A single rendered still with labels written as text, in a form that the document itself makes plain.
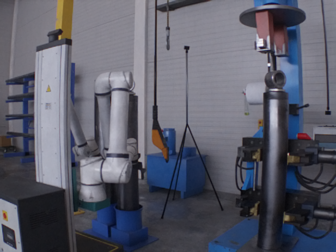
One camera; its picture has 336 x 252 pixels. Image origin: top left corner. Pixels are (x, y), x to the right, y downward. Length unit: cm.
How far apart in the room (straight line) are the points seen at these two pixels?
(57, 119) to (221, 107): 346
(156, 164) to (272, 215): 278
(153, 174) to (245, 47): 254
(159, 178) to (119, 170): 304
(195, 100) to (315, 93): 208
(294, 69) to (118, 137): 176
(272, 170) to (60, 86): 170
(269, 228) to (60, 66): 203
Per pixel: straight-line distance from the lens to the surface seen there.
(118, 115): 195
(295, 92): 288
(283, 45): 272
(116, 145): 193
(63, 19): 403
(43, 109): 212
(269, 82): 250
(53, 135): 203
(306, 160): 238
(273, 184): 248
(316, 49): 456
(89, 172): 196
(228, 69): 499
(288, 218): 246
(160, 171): 487
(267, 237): 263
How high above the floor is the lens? 128
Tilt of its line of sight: 1 degrees down
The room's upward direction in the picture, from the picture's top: straight up
